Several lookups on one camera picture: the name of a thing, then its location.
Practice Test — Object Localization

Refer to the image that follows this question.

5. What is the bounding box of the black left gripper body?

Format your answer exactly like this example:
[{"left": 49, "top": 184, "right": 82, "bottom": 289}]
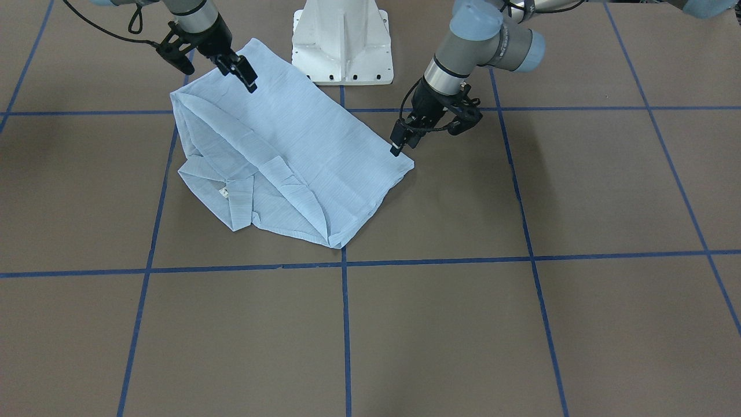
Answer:
[{"left": 405, "top": 78, "right": 458, "bottom": 134}]

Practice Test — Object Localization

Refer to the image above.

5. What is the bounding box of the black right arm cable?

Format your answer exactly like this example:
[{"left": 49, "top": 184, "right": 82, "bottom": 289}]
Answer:
[{"left": 61, "top": 0, "right": 163, "bottom": 47}]

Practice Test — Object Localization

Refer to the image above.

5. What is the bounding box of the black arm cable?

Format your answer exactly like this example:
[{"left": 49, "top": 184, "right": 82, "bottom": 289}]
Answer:
[
  {"left": 399, "top": 78, "right": 423, "bottom": 125},
  {"left": 61, "top": 0, "right": 163, "bottom": 47}
]

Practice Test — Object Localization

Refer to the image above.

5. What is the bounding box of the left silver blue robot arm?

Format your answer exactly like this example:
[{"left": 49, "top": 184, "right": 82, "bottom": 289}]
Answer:
[{"left": 391, "top": 1, "right": 739, "bottom": 155}]

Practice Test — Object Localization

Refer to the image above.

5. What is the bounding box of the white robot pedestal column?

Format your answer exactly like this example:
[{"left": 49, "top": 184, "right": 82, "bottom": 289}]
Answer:
[{"left": 291, "top": 1, "right": 394, "bottom": 86}]

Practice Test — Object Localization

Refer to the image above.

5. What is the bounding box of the light blue button-up shirt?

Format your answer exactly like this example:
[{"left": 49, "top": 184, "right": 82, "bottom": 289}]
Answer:
[{"left": 170, "top": 39, "right": 414, "bottom": 248}]

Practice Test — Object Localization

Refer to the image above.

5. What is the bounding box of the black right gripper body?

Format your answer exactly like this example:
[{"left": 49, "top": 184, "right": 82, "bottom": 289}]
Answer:
[{"left": 189, "top": 15, "right": 238, "bottom": 64}]

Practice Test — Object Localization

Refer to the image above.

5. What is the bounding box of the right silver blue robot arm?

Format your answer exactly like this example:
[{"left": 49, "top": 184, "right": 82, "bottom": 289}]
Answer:
[{"left": 64, "top": 1, "right": 258, "bottom": 93}]

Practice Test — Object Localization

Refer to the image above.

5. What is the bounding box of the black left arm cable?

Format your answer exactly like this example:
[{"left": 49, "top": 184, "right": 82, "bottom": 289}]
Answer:
[{"left": 399, "top": 78, "right": 423, "bottom": 125}]

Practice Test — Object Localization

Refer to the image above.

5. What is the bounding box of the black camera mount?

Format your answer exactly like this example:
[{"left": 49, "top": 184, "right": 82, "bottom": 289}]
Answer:
[
  {"left": 445, "top": 83, "right": 483, "bottom": 136},
  {"left": 155, "top": 21, "right": 197, "bottom": 75}
]

